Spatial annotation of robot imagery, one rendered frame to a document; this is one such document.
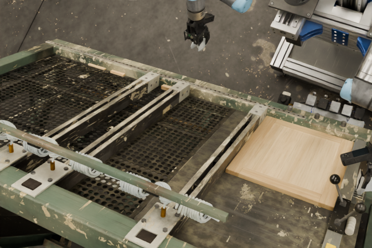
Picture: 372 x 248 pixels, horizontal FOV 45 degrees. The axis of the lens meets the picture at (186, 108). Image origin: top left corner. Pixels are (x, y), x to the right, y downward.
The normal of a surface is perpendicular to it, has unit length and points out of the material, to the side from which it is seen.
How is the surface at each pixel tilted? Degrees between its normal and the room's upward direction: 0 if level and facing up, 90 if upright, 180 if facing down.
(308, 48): 0
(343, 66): 0
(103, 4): 0
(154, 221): 55
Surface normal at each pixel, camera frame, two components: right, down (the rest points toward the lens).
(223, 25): -0.30, -0.21
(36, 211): -0.44, 0.37
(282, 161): 0.10, -0.88
